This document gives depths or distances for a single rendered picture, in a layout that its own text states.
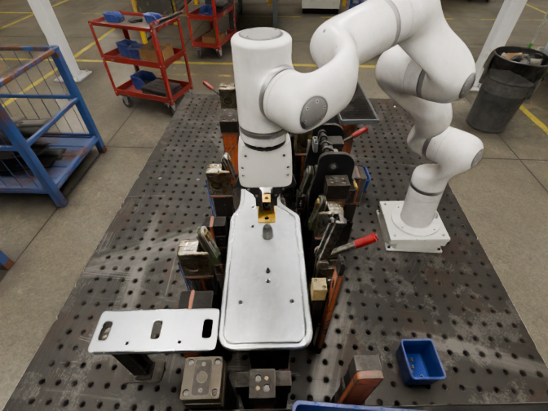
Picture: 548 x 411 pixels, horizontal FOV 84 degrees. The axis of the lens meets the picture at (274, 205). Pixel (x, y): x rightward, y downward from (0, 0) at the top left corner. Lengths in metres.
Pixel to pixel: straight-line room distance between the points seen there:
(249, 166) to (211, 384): 0.42
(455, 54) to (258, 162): 0.45
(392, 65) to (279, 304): 0.63
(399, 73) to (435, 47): 0.11
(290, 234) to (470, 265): 0.79
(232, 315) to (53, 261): 1.91
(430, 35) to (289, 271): 0.62
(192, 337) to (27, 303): 1.74
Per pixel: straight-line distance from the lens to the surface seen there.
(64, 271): 2.46
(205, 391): 0.68
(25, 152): 2.65
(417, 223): 1.32
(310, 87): 0.41
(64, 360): 1.25
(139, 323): 0.84
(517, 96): 3.81
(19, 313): 2.42
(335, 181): 0.93
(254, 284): 0.83
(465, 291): 1.36
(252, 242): 0.91
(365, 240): 0.77
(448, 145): 1.10
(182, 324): 0.81
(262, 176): 0.56
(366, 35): 0.57
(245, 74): 0.45
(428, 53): 0.74
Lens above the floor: 1.71
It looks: 45 degrees down
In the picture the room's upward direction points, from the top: straight up
